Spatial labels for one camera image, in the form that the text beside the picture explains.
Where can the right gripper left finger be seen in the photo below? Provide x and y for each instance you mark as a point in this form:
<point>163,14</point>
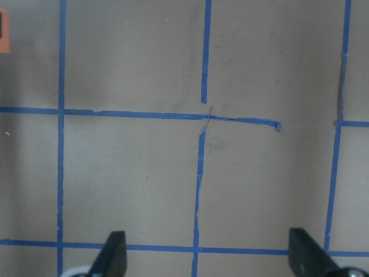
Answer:
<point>112,258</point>

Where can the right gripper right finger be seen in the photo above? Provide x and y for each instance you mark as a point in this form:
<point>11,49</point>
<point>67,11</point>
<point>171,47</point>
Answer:
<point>307,259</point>

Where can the orange foam block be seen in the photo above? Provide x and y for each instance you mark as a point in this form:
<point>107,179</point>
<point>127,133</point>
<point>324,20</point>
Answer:
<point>5,31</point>

